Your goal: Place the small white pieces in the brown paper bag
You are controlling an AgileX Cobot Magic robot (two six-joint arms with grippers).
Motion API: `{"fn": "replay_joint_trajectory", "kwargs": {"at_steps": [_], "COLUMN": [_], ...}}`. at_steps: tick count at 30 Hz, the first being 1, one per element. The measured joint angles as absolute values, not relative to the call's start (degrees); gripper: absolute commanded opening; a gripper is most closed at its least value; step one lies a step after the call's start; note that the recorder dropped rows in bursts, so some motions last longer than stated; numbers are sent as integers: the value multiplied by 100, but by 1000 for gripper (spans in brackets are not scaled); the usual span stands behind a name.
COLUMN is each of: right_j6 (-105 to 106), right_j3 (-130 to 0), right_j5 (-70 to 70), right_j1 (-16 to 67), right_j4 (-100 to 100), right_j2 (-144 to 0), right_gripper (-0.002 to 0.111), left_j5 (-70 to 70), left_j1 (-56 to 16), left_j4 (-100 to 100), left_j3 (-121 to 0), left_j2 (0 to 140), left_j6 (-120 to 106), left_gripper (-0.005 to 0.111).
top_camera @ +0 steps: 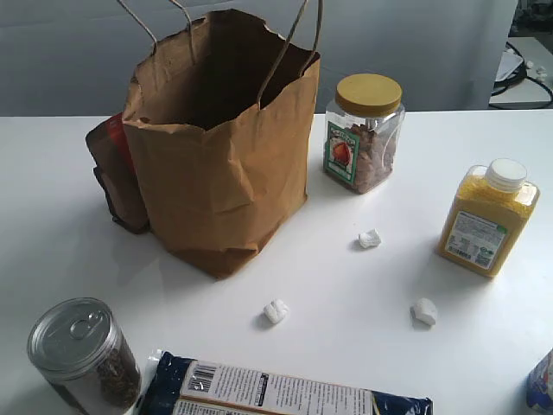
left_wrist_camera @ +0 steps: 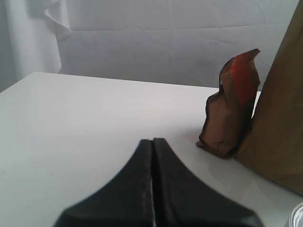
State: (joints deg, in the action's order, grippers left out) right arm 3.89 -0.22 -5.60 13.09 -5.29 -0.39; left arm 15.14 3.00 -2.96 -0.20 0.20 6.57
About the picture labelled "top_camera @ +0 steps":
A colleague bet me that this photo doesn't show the clear nut jar yellow lid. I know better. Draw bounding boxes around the clear nut jar yellow lid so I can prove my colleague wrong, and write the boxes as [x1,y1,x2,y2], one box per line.
[323,73,405,195]

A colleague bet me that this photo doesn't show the brown coffee pouch red label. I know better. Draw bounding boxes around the brown coffee pouch red label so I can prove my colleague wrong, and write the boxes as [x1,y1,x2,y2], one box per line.
[86,112,149,234]

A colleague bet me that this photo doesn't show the background desk with cables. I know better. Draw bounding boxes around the background desk with cables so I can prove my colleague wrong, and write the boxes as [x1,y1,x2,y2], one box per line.
[488,0,553,110]

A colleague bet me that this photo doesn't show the dark blue pasta package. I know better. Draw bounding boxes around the dark blue pasta package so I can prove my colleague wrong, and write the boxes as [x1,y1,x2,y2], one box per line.
[137,351,434,415]

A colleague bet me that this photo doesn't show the yellow grain bottle white cap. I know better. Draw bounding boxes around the yellow grain bottle white cap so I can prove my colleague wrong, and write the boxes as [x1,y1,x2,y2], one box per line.
[437,158,540,278]

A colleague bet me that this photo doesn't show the white foam piece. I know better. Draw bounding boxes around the white foam piece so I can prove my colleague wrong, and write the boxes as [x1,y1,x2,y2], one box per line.
[263,299,289,325]
[358,228,382,249]
[411,297,438,327]

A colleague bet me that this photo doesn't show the blue white package corner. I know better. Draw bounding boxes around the blue white package corner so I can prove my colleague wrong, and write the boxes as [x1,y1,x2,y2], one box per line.
[526,349,553,414]

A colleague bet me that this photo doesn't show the clear can silver pull-tab lid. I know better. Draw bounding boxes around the clear can silver pull-tab lid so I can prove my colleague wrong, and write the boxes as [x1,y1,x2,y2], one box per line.
[27,297,142,414]

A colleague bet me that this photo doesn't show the brown paper bag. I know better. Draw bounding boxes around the brown paper bag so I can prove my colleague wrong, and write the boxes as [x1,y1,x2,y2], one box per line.
[122,9,321,278]

